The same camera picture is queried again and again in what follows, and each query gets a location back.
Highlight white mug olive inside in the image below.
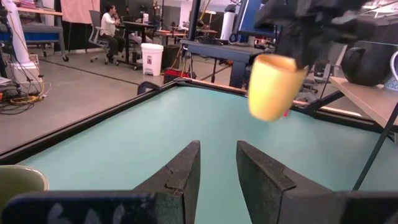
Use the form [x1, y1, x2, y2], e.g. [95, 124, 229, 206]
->
[0, 164, 50, 212]

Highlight white trash bin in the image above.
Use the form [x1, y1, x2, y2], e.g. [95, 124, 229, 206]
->
[140, 42, 164, 77]

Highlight grey equipment cart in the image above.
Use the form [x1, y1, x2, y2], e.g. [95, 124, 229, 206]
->
[180, 39, 265, 90]

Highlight blue screen monitor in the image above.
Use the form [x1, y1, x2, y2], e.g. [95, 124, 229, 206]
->
[235, 0, 280, 37]

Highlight black stand pole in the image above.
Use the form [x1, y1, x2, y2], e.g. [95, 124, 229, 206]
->
[187, 0, 202, 42]

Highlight yellow floor cable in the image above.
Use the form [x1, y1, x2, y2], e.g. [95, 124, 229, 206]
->
[8, 93, 44, 106]

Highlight black floor cable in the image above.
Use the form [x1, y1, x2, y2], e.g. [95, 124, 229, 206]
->
[0, 101, 35, 116]

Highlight green table mat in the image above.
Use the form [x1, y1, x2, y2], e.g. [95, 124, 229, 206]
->
[18, 86, 398, 224]

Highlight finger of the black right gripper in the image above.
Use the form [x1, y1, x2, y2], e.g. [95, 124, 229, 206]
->
[276, 30, 315, 70]

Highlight black trash bin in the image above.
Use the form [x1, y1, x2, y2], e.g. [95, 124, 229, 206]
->
[161, 44, 182, 71]

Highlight person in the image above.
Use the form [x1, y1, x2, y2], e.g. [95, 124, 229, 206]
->
[99, 3, 126, 65]

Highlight pink curtain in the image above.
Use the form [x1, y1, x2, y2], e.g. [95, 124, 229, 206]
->
[60, 0, 101, 25]

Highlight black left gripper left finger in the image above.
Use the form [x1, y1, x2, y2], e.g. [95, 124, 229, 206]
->
[1, 140, 201, 224]

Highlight black desk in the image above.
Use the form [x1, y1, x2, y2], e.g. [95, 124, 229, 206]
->
[119, 21, 156, 70]

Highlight black cable coil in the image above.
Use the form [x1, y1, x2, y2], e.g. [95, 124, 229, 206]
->
[198, 35, 222, 45]

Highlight black mug blue inside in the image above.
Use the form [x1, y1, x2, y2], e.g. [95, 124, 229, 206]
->
[341, 42, 398, 87]

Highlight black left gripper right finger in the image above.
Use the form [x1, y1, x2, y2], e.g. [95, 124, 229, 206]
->
[236, 140, 398, 224]

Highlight black table border frame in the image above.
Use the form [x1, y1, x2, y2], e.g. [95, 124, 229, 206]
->
[0, 77, 398, 166]

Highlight yellow mug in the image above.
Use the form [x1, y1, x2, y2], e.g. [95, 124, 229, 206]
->
[248, 54, 308, 122]

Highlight grey office chair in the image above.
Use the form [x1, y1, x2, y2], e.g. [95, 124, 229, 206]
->
[88, 9, 110, 65]

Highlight black table clamp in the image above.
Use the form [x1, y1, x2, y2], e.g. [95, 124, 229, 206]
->
[136, 81, 163, 96]

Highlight blue wooden workbench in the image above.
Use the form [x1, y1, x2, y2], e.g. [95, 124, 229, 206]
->
[17, 6, 70, 62]

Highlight white air purifier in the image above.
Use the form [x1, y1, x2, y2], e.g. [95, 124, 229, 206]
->
[220, 11, 236, 41]

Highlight white teal patterned mug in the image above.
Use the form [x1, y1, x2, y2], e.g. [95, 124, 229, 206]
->
[384, 51, 398, 91]

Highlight black shelf frame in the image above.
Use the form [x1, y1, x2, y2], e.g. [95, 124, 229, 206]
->
[303, 90, 398, 191]

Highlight red box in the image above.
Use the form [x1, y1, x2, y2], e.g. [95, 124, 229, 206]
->
[162, 68, 191, 85]

